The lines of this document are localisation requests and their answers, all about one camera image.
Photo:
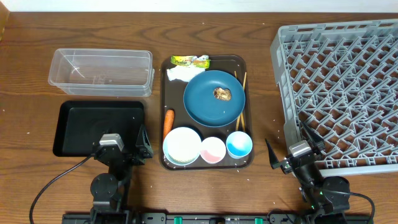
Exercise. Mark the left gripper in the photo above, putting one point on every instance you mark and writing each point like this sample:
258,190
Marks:
125,155

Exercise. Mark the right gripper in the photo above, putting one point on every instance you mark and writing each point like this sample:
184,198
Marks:
316,141

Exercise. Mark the blue small cup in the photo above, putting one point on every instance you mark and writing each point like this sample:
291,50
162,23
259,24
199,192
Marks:
239,144

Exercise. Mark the pink small cup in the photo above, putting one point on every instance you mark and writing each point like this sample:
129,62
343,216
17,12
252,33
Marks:
212,150

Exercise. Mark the dark blue plate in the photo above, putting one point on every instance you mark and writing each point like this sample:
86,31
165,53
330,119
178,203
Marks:
202,105

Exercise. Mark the brown food scrap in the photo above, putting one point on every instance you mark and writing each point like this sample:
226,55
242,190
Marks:
223,94

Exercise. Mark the yellow green snack wrapper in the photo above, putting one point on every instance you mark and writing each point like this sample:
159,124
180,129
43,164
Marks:
191,61

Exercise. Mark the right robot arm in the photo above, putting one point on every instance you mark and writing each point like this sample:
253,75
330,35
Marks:
328,196

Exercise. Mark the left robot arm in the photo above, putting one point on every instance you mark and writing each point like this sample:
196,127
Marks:
110,190

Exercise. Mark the black waste tray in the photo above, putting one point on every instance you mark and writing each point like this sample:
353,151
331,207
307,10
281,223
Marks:
81,125

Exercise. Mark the grey dishwasher rack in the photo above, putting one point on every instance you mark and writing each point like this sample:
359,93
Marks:
340,79

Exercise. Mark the orange carrot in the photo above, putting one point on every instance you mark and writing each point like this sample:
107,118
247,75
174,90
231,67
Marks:
168,122

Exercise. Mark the light blue rice bowl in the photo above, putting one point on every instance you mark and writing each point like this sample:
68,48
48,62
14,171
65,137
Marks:
182,146

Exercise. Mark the clear plastic bin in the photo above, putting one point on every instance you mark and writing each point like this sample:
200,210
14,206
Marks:
102,72

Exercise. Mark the brown serving tray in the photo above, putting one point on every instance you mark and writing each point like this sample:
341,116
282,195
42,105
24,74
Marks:
172,99

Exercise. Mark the crumpled white napkin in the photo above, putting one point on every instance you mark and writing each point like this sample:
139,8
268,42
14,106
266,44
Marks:
182,73

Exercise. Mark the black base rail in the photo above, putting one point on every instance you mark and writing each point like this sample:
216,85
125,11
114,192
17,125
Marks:
162,218

